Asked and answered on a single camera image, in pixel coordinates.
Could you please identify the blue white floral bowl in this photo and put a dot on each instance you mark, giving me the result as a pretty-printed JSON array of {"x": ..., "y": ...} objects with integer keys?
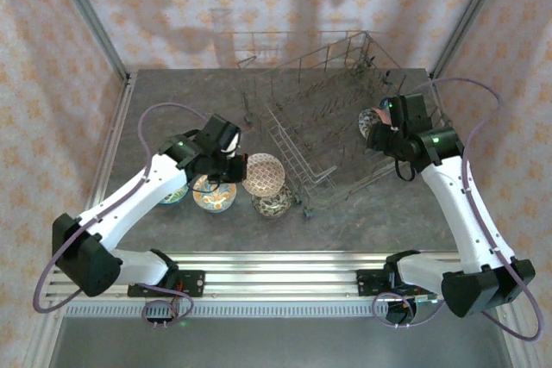
[{"x": 366, "y": 123}]

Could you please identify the red lattice pattern bowl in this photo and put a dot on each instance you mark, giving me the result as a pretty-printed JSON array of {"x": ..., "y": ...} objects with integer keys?
[{"x": 263, "y": 174}]

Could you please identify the orange floral pattern bowl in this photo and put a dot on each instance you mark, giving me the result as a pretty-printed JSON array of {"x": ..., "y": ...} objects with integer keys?
[{"x": 215, "y": 200}]

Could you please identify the brown leaf pattern bowl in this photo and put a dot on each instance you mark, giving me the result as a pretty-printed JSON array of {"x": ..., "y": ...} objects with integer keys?
[{"x": 272, "y": 206}]

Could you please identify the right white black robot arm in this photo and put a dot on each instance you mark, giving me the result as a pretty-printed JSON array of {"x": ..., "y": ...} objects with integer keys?
[{"x": 466, "y": 213}]

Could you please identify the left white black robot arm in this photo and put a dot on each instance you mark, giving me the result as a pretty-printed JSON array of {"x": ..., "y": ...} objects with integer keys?
[{"x": 129, "y": 195}]

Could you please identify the green leaf pattern bowl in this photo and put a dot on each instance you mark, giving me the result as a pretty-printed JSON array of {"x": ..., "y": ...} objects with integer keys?
[{"x": 176, "y": 197}]

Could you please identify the green circuit board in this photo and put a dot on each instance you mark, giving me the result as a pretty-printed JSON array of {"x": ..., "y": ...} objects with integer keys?
[{"x": 424, "y": 297}]

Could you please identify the grey metal panel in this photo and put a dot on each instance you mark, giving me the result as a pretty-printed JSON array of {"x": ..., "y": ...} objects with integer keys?
[{"x": 276, "y": 342}]

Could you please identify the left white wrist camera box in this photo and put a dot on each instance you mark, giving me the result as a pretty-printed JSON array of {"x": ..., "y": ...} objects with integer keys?
[{"x": 230, "y": 144}]

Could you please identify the aluminium mounting rail frame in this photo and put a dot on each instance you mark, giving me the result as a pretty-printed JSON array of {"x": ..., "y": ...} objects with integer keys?
[{"x": 280, "y": 277}]

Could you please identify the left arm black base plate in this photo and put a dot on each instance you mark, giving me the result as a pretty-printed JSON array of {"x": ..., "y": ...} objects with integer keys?
[{"x": 194, "y": 282}]

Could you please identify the aluminium frame post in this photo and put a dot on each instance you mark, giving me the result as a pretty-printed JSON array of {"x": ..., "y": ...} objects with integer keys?
[
  {"x": 470, "y": 14},
  {"x": 90, "y": 14}
]

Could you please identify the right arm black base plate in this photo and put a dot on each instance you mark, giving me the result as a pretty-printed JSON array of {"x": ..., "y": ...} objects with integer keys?
[{"x": 366, "y": 282}]

